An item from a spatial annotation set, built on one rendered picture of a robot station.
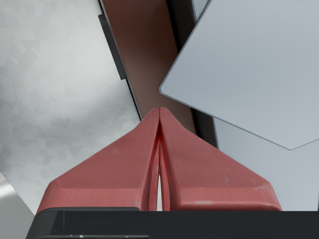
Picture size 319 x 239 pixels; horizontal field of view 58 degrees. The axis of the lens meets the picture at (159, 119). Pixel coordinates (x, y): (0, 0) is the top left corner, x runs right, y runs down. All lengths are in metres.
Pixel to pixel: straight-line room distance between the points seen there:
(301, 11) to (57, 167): 0.35
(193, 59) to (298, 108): 0.10
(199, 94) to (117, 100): 0.21
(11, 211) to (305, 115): 1.36
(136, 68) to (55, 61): 0.17
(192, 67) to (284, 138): 0.10
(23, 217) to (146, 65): 1.34
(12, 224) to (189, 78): 1.42
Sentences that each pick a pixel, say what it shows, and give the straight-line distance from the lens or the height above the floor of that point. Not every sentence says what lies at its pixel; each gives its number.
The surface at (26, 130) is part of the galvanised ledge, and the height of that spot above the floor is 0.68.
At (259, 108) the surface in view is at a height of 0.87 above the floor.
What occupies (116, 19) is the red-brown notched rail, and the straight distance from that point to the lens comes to 0.20.
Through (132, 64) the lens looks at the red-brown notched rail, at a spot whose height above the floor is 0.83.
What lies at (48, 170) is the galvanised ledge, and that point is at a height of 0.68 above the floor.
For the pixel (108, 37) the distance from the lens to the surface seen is 0.26.
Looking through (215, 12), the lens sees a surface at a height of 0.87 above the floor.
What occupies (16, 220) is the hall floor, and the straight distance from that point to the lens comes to 1.52.
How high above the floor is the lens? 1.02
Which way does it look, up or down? 57 degrees down
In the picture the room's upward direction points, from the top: 153 degrees clockwise
